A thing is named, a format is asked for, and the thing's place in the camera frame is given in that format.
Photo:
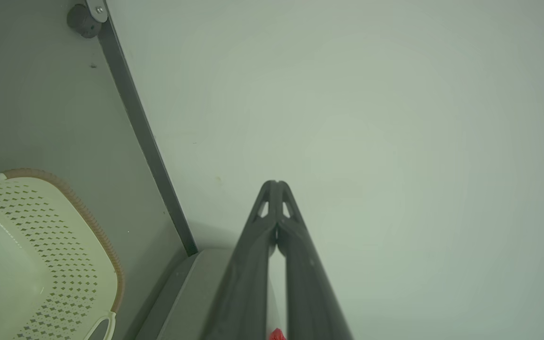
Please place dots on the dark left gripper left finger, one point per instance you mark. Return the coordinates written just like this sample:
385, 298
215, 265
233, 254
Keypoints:
246, 283

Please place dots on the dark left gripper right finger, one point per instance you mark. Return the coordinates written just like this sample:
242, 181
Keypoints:
307, 293

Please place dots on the cream perforated laundry basket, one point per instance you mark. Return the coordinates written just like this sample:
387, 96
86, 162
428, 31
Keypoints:
26, 245

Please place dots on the black wall baseboard strip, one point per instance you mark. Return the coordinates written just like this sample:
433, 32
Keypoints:
144, 137

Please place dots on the black round frame foot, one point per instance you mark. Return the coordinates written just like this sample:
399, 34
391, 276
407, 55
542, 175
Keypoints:
83, 21

